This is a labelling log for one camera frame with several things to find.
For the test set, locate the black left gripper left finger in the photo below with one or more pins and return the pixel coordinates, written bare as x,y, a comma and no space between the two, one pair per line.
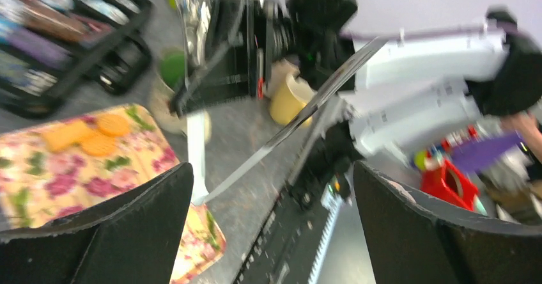
131,238

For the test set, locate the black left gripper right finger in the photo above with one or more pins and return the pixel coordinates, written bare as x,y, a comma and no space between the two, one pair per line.
413,237

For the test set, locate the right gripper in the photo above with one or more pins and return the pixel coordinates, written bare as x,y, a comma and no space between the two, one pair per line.
221,53

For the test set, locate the round orange biscuit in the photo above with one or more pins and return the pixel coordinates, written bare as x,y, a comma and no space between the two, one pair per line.
99,145
113,125

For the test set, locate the silver serving tongs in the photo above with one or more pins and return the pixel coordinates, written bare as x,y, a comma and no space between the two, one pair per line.
200,195

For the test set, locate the square yellow biscuit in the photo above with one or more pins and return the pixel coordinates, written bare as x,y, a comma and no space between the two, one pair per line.
64,136

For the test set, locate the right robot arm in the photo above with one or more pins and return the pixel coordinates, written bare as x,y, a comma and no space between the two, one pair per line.
428,81

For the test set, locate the beige mug purple inside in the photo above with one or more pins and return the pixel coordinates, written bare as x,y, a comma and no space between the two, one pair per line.
278,73

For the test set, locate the yellow mug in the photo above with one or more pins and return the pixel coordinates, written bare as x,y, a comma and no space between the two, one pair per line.
292,95

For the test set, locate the green-inside floral mug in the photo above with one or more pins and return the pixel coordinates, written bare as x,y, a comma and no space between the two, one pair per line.
170,72

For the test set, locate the floral rectangular tray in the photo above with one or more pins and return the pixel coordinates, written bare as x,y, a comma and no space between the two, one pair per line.
39,186

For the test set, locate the black poker chip case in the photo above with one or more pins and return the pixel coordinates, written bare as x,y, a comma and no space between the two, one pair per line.
49,47

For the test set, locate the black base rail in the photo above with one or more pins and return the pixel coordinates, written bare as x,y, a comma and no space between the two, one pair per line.
292,244

